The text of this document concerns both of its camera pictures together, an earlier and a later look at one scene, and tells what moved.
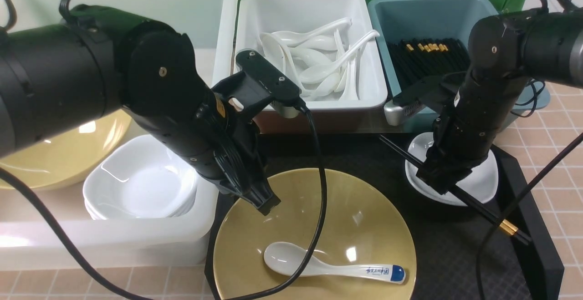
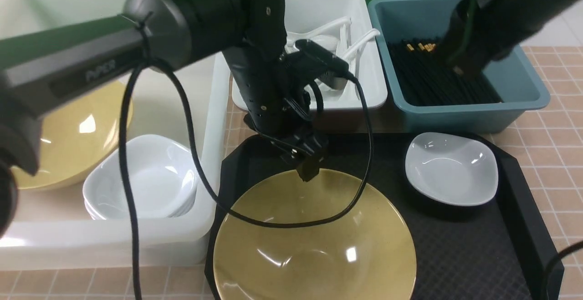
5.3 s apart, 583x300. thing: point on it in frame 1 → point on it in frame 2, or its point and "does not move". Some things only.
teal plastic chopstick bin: x=396 y=17 does not move
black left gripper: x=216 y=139 → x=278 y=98
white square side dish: x=481 y=182 does not move
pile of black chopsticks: x=416 y=58 does not move
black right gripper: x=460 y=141 → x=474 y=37
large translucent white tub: x=203 y=9 does not move
